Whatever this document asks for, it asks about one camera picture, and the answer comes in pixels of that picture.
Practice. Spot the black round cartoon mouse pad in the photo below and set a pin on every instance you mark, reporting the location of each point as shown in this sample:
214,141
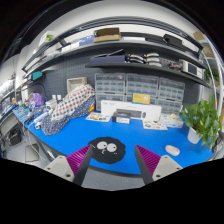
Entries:
108,150

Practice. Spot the purple bag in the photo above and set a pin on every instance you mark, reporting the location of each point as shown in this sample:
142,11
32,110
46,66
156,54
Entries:
37,100

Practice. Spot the small black box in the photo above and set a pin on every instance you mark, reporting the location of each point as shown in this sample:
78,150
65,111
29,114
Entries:
121,118

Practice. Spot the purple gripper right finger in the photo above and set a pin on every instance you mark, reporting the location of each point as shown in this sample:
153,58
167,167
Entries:
154,167

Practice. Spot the black metal shelf unit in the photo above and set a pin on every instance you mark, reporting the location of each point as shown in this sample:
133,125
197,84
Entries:
145,42

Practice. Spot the green potted plant white pot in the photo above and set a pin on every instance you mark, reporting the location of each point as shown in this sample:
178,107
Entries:
204,120

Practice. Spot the grey drawer organiser right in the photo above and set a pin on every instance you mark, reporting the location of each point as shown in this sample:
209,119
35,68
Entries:
170,96

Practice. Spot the white green box top shelf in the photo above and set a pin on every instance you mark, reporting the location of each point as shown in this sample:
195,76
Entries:
47,37

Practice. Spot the blue desk mat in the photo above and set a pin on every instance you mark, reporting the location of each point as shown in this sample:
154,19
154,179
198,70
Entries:
79,132

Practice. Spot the patterned fabric cover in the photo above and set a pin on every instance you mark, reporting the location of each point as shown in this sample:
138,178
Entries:
76,104

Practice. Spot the illustrated card left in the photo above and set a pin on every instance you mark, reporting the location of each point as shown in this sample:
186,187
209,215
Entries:
98,117

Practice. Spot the grey drawer organiser middle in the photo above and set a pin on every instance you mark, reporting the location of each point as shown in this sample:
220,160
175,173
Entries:
141,84

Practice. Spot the cardboard box on top shelf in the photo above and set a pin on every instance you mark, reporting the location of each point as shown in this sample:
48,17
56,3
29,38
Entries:
107,34

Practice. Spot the grey drawer organiser left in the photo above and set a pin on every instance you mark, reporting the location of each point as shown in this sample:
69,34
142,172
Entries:
109,86

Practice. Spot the yellow card box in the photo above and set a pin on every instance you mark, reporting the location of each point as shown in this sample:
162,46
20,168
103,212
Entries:
141,98

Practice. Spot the white device on shelf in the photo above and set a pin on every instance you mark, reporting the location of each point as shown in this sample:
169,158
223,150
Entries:
192,69

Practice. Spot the white keyboard box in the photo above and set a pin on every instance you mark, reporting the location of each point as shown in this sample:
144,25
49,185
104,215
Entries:
136,111

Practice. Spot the white woven basket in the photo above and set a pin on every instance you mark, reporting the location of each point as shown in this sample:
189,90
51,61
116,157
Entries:
73,83

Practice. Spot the pink computer mouse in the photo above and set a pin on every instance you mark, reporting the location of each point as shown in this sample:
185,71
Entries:
172,150

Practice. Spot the dark blue flat box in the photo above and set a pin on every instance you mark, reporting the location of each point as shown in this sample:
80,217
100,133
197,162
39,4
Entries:
108,59

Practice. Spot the grey drawer organiser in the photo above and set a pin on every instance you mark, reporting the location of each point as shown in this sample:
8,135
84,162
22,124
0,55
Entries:
141,84
109,86
170,96

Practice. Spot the illustrated card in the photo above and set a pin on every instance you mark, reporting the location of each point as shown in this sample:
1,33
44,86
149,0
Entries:
152,125
98,117

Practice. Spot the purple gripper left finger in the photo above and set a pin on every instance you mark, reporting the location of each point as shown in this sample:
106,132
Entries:
72,168

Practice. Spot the illustrated card right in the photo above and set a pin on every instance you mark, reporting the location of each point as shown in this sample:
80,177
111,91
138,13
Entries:
152,125

